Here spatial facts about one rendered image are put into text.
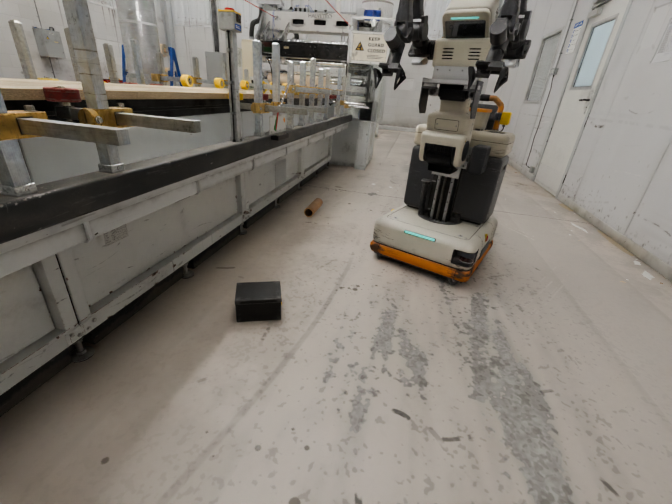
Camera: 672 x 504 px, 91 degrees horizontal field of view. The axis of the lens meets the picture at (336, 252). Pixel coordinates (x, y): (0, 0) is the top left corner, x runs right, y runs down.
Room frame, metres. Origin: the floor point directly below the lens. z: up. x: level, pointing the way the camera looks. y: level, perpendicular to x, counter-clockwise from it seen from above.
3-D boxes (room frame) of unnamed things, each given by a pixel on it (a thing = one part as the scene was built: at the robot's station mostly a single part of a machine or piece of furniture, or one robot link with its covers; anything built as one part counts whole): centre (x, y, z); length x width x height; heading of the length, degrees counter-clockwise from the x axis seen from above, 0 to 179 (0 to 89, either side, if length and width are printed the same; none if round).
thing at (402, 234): (2.03, -0.65, 0.16); 0.67 x 0.64 x 0.25; 147
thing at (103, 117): (0.96, 0.66, 0.84); 0.14 x 0.06 x 0.05; 169
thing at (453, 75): (1.79, -0.49, 0.99); 0.28 x 0.16 x 0.22; 57
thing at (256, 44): (1.92, 0.48, 0.91); 0.04 x 0.04 x 0.48; 79
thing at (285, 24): (5.10, 0.44, 0.95); 1.65 x 0.70 x 1.90; 79
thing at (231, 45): (1.66, 0.53, 0.93); 0.05 x 0.05 x 0.45; 79
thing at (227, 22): (1.66, 0.53, 1.18); 0.07 x 0.07 x 0.08; 79
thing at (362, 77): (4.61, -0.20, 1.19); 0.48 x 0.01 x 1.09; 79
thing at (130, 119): (0.97, 0.61, 0.84); 0.43 x 0.03 x 0.04; 79
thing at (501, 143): (2.11, -0.70, 0.59); 0.55 x 0.34 x 0.83; 57
